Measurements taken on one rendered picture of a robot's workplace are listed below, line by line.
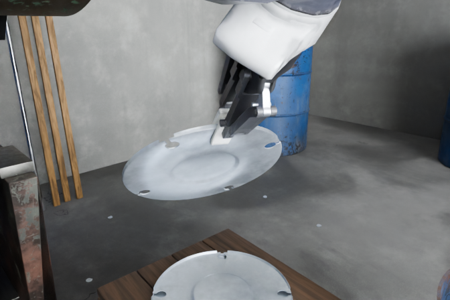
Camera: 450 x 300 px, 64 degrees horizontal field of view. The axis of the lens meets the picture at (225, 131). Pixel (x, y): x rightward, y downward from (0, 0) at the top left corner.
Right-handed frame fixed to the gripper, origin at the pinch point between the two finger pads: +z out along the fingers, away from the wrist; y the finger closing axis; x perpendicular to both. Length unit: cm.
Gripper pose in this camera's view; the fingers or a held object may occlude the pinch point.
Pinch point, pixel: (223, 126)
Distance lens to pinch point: 54.5
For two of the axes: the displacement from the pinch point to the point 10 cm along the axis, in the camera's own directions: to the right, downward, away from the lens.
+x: -9.4, 0.6, -3.4
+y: -2.2, -8.6, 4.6
